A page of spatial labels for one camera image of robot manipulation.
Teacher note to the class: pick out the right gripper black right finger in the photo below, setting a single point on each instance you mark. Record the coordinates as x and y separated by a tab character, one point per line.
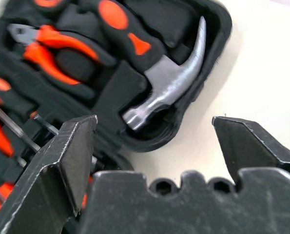
252	143

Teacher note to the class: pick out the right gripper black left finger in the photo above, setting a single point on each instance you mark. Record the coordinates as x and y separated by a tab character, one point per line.
49	185

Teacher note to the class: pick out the long shaft screwdriver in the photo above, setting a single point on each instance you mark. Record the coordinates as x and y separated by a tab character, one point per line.
18	129

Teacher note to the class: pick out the short shaft screwdriver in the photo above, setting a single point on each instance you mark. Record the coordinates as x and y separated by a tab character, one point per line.
10	97

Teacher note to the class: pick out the black tool case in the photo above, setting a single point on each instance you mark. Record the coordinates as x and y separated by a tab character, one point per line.
125	80

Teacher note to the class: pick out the steel claw hammer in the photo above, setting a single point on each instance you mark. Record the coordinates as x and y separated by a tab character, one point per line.
169	83

